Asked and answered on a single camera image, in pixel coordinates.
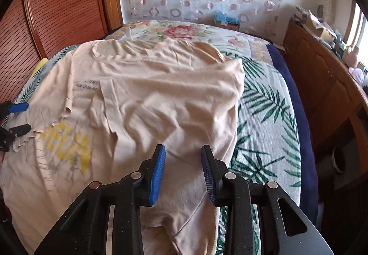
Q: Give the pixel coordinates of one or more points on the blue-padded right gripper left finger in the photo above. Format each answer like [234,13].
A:
[83,227]

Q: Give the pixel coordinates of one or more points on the brown wooden sideboard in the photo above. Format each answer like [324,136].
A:
[335,105]

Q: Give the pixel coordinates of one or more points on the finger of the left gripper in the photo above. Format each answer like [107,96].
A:
[20,131]
[8,107]

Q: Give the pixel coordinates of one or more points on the open cardboard box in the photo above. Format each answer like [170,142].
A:
[320,29]

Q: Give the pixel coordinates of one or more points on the bright window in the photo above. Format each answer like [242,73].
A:
[356,26]

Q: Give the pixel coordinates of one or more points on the pink ceramic vase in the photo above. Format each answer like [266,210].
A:
[350,56]

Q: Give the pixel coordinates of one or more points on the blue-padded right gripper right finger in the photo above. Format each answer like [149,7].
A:
[284,228]

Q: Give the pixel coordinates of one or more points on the dark blue bed sheet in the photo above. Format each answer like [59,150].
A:
[309,179]

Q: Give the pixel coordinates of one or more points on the palm leaf print blanket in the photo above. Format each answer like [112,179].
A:
[264,117]

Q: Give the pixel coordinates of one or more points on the yellow pillow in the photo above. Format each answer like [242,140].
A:
[38,69]

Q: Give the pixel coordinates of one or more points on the peach printed t-shirt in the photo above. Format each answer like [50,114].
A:
[129,117]

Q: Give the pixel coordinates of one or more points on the floral pink quilt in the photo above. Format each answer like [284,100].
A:
[229,42]

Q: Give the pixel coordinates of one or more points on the blue tissue box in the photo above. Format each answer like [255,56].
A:
[221,20]

